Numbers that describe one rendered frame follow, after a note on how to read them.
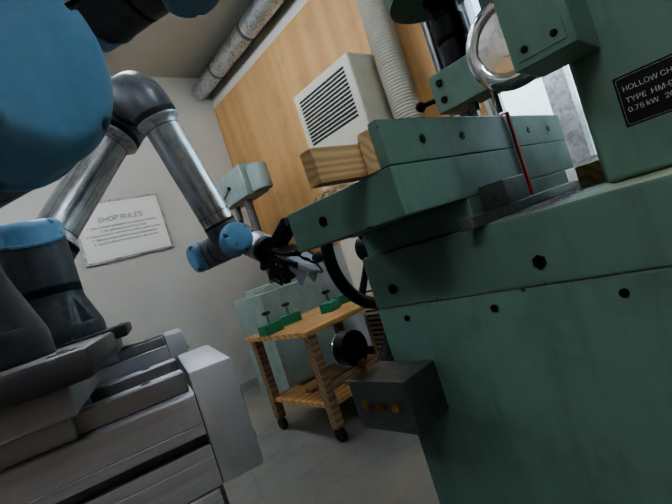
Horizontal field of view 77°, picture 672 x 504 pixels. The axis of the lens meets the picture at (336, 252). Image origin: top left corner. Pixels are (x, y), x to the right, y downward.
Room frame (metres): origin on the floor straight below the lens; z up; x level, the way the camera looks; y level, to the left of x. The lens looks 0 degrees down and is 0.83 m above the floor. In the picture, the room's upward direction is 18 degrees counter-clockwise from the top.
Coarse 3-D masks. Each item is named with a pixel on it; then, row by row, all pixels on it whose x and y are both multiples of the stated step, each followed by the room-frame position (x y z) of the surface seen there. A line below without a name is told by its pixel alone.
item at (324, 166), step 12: (300, 156) 0.47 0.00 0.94; (312, 156) 0.45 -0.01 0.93; (324, 156) 0.46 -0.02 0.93; (336, 156) 0.48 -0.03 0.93; (348, 156) 0.49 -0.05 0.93; (360, 156) 0.50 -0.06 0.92; (312, 168) 0.46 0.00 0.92; (324, 168) 0.46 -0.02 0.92; (336, 168) 0.47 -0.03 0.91; (348, 168) 0.48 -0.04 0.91; (360, 168) 0.50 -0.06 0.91; (312, 180) 0.46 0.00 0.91; (324, 180) 0.46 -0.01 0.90; (336, 180) 0.47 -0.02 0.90; (348, 180) 0.49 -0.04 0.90
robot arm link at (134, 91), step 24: (120, 72) 0.94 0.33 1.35; (120, 96) 0.91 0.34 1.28; (144, 96) 0.90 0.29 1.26; (168, 96) 0.95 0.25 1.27; (144, 120) 0.90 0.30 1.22; (168, 120) 0.93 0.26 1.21; (168, 144) 0.92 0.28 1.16; (168, 168) 0.94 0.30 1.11; (192, 168) 0.94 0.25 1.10; (192, 192) 0.94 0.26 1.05; (216, 192) 0.96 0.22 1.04; (216, 216) 0.95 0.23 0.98; (216, 240) 0.96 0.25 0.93; (240, 240) 0.95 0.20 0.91
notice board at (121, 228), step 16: (96, 208) 3.10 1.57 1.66; (112, 208) 3.17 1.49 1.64; (128, 208) 3.24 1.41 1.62; (144, 208) 3.32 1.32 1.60; (160, 208) 3.39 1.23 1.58; (96, 224) 3.08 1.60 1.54; (112, 224) 3.15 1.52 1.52; (128, 224) 3.22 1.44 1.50; (144, 224) 3.29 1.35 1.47; (160, 224) 3.37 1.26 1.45; (80, 240) 3.00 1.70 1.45; (96, 240) 3.06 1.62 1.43; (112, 240) 3.13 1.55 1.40; (128, 240) 3.20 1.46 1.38; (144, 240) 3.27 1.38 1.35; (160, 240) 3.34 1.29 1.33; (96, 256) 3.04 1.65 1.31; (112, 256) 3.11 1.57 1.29; (128, 256) 3.17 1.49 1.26
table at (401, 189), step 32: (448, 160) 0.56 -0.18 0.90; (480, 160) 0.62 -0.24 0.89; (512, 160) 0.69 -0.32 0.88; (544, 160) 0.78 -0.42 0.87; (352, 192) 0.53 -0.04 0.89; (384, 192) 0.49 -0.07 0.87; (416, 192) 0.50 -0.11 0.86; (448, 192) 0.55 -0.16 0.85; (320, 224) 0.58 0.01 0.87; (352, 224) 0.54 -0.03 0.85; (384, 224) 0.56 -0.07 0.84
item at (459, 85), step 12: (444, 72) 0.73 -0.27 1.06; (456, 72) 0.72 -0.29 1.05; (468, 72) 0.70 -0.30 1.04; (432, 84) 0.75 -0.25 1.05; (444, 84) 0.74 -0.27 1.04; (456, 84) 0.72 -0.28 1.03; (468, 84) 0.71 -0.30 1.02; (480, 84) 0.69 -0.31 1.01; (444, 96) 0.74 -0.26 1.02; (456, 96) 0.73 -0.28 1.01; (468, 96) 0.71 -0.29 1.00; (480, 96) 0.72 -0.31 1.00; (444, 108) 0.75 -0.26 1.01; (456, 108) 0.75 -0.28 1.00; (468, 108) 0.77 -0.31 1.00; (480, 108) 0.74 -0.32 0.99
